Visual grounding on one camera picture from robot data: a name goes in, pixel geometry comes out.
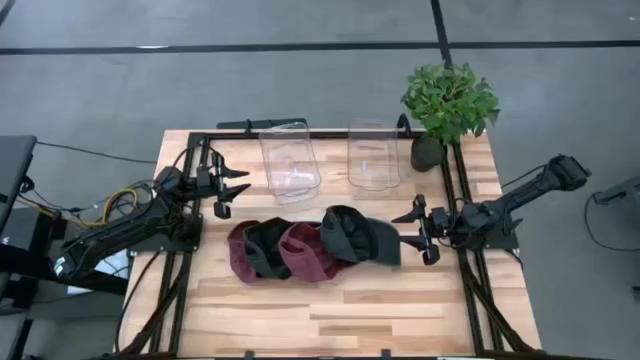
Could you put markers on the black aluminium table frame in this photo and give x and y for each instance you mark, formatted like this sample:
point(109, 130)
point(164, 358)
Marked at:
point(330, 135)

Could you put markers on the black equipment stand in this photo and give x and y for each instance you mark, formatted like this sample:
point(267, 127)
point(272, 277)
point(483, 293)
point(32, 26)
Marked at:
point(30, 260)

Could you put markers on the black bracket bar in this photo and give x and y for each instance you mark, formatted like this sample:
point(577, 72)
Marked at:
point(235, 124)

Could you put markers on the white paper sheet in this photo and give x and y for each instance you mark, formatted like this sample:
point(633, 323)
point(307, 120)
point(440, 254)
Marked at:
point(115, 265)

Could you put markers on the black desk panel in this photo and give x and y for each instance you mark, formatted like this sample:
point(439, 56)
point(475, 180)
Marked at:
point(12, 170)

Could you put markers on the grey equipment box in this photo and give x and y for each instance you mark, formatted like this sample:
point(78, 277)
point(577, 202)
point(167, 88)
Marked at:
point(625, 192)

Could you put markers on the black clamp hook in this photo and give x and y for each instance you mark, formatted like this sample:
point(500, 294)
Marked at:
point(400, 122)

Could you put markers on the dark grey baseball cap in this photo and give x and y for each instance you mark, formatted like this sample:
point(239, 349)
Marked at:
point(350, 235)

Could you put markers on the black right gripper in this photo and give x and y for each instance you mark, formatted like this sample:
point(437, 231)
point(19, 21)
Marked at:
point(436, 222)

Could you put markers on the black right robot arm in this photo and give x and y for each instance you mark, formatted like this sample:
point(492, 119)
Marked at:
point(520, 192)

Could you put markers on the clear plastic bin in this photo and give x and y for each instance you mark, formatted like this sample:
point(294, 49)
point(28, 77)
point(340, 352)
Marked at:
point(372, 155)
point(290, 160)

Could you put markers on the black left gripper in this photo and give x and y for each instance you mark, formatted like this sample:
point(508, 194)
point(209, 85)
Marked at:
point(205, 182)

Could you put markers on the black table edge clip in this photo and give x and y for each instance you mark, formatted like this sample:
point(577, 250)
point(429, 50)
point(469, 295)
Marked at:
point(385, 353)
point(249, 354)

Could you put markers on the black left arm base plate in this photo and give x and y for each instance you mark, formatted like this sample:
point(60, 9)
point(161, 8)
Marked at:
point(150, 245)

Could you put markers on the black baseball cap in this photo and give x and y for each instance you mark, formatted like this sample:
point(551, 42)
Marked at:
point(265, 245)

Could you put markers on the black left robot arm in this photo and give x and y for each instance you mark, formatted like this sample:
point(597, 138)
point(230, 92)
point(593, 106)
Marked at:
point(120, 232)

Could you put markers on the green potted plant black pot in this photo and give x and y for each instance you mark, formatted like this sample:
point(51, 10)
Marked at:
point(450, 102)

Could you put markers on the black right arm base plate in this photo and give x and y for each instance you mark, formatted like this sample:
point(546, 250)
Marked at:
point(505, 242)

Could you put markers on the maroon baseball cap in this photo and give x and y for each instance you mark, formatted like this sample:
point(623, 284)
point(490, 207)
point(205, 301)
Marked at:
point(310, 255)
point(240, 255)

